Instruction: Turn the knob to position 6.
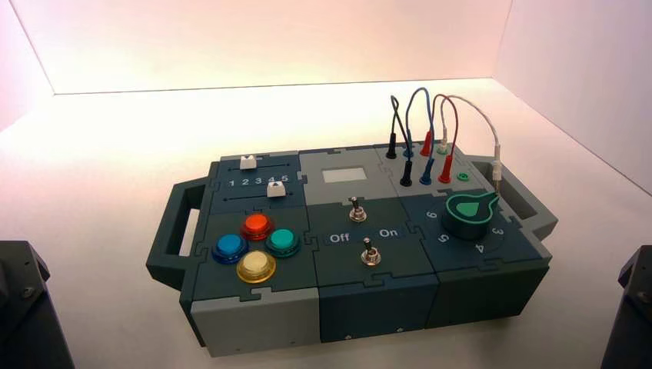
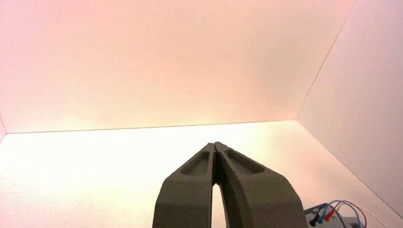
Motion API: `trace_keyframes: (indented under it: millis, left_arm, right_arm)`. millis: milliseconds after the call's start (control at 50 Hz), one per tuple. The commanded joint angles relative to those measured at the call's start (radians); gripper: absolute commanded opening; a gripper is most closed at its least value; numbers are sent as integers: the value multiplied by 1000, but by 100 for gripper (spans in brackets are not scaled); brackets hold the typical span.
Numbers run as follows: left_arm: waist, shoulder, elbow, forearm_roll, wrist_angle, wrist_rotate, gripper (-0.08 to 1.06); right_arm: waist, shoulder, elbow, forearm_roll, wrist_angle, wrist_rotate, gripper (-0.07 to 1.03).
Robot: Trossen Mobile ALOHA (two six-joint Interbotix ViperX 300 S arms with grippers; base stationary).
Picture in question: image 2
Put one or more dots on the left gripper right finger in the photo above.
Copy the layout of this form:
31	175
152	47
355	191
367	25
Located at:
258	198

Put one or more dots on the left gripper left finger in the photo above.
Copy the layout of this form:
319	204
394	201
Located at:
185	195

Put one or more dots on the dark blue grey control box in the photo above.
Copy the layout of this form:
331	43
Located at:
349	222

